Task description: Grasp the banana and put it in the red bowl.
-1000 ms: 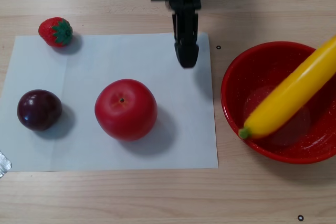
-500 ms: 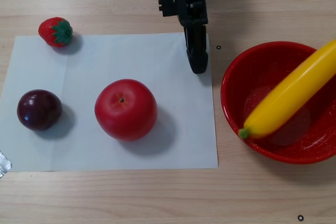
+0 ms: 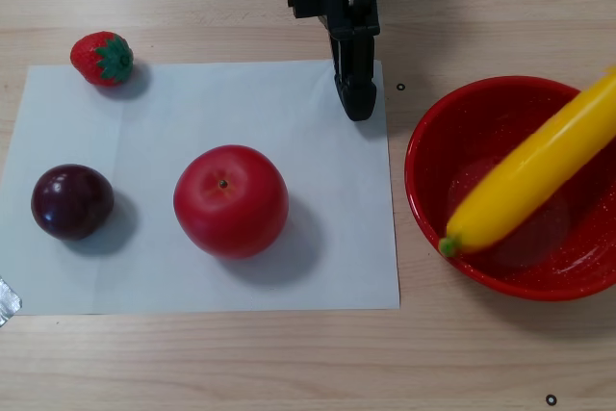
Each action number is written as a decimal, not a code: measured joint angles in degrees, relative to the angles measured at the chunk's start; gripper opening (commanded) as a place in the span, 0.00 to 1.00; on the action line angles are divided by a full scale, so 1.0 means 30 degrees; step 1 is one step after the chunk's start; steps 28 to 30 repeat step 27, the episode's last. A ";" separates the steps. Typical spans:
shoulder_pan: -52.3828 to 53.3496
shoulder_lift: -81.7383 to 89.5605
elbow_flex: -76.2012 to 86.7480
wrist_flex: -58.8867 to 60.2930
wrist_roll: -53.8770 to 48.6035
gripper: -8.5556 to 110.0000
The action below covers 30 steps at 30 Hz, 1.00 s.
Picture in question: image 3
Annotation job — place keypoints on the dark purple toy plum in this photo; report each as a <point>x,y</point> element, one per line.
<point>72,201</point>

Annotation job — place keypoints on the white paper sheet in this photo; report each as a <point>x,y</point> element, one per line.
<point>264,108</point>

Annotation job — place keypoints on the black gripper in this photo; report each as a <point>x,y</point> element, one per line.
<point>353,21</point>

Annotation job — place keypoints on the red speckled bowl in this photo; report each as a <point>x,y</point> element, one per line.
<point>433,165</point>

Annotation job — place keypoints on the grey duct tape piece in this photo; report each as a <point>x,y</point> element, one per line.
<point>7,302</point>

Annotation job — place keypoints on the red toy strawberry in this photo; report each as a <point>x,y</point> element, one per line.
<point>89,57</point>

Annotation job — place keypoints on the yellow toy banana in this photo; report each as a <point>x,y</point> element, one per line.
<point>529,165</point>

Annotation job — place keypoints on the red toy apple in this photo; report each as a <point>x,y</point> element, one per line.
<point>231,204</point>

